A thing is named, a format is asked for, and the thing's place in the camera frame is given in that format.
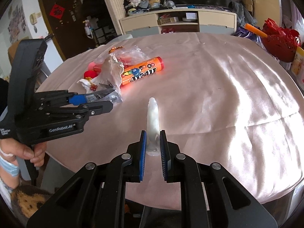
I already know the person left hand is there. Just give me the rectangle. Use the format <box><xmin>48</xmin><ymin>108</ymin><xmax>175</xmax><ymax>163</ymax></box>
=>
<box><xmin>1</xmin><ymin>139</ymin><xmax>47</xmax><ymax>167</ymax></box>

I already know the pink satin tablecloth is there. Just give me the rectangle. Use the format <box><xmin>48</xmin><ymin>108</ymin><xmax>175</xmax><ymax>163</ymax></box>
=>
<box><xmin>47</xmin><ymin>32</ymin><xmax>303</xmax><ymax>203</ymax></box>

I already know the clear plastic bag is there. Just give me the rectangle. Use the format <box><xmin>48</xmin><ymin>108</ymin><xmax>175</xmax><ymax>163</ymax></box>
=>
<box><xmin>94</xmin><ymin>45</ymin><xmax>149</xmax><ymax>104</ymax></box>

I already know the purple bag on floor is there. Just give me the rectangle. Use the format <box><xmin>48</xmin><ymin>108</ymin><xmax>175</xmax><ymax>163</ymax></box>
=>
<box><xmin>233</xmin><ymin>26</ymin><xmax>262</xmax><ymax>44</ymax></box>

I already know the white tissue roll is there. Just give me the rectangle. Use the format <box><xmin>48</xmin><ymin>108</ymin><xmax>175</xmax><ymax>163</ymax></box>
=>
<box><xmin>146</xmin><ymin>97</ymin><xmax>160</xmax><ymax>156</ymax></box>

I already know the red plastic basket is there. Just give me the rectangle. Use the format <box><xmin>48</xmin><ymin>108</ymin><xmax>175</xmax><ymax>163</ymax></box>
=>
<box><xmin>261</xmin><ymin>18</ymin><xmax>301</xmax><ymax>62</ymax></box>

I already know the orange candy tube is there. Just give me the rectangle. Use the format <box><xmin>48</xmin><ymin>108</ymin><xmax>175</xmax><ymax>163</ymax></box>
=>
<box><xmin>122</xmin><ymin>57</ymin><xmax>164</xmax><ymax>86</ymax></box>

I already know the beige standing air conditioner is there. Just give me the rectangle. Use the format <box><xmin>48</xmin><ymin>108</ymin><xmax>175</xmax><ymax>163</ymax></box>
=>
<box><xmin>253</xmin><ymin>0</ymin><xmax>282</xmax><ymax>29</ymax></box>

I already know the red gold foil wrapper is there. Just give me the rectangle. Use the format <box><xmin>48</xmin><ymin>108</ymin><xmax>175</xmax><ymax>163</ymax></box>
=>
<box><xmin>109</xmin><ymin>46</ymin><xmax>124</xmax><ymax>54</ymax></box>

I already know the red tassel ornament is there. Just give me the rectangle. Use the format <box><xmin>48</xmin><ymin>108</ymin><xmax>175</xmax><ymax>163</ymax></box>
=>
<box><xmin>83</xmin><ymin>62</ymin><xmax>102</xmax><ymax>91</ymax></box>

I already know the dark brown door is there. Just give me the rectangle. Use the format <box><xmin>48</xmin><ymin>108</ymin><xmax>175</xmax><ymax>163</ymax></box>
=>
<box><xmin>38</xmin><ymin>0</ymin><xmax>95</xmax><ymax>60</ymax></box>

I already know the beige grey tv cabinet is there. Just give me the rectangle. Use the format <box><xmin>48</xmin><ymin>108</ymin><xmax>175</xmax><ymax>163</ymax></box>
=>
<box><xmin>120</xmin><ymin>8</ymin><xmax>237</xmax><ymax>38</ymax></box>

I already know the orange toy bat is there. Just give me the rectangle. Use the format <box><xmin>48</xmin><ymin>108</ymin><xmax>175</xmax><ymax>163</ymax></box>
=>
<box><xmin>244</xmin><ymin>23</ymin><xmax>267</xmax><ymax>38</ymax></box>

